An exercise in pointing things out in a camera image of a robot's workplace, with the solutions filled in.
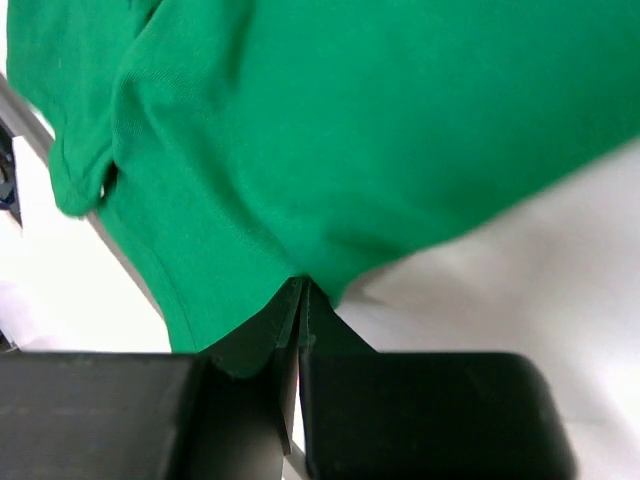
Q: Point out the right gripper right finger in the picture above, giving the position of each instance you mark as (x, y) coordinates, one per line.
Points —
(433, 415)

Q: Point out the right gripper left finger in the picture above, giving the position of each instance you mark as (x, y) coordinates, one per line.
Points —
(224, 413)

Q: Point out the green t shirt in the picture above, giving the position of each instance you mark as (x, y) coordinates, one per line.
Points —
(227, 146)

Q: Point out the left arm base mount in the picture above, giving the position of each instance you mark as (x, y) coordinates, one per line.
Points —
(9, 191)

